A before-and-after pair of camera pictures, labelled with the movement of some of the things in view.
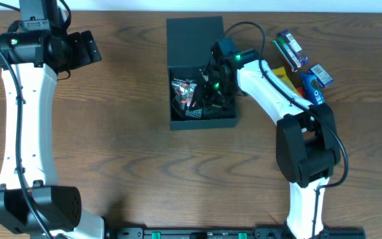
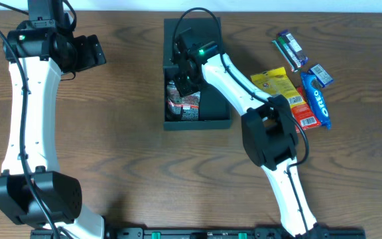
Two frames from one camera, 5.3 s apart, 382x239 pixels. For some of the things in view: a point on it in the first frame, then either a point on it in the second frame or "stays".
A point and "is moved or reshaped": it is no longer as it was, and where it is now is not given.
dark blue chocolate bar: [297, 51] stays
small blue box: [321, 75] stays
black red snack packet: [182, 92] is moved or reshaped
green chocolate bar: [282, 44] stays
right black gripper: [207, 91] -> [184, 87]
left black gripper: [87, 50] stays
